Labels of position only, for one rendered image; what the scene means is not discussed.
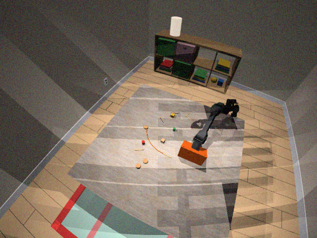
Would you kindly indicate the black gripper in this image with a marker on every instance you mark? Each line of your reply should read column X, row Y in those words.
column 234, row 113

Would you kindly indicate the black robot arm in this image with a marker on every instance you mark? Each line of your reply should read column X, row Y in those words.
column 216, row 109

